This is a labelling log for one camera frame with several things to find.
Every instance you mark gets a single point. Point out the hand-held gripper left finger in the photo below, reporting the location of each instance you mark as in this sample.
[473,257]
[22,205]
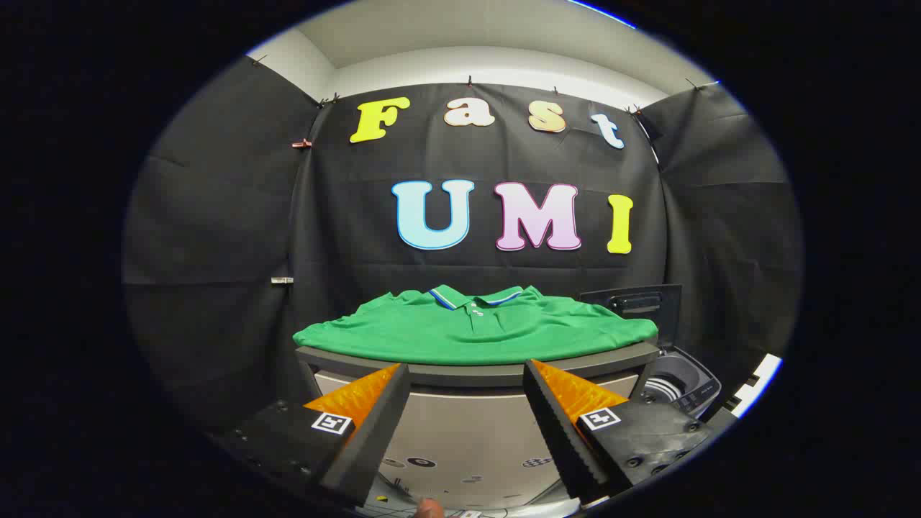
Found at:
[374,432]

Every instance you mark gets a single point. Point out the grey table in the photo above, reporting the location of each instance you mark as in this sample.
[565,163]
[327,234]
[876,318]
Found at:
[468,432]

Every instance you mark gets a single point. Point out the black backdrop cloth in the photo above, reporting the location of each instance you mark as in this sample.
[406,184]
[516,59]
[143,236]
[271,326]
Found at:
[360,273]

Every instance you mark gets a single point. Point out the green polo shirt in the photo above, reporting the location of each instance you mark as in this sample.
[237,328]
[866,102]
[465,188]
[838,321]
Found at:
[432,334]

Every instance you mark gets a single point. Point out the white printed board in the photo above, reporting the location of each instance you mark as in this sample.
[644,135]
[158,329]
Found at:
[763,378]

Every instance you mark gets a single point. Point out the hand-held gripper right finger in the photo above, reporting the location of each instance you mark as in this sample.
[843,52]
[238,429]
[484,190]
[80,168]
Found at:
[557,432]

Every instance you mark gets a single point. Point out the dark grey washing machine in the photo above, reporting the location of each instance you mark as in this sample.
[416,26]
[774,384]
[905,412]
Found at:
[680,385]

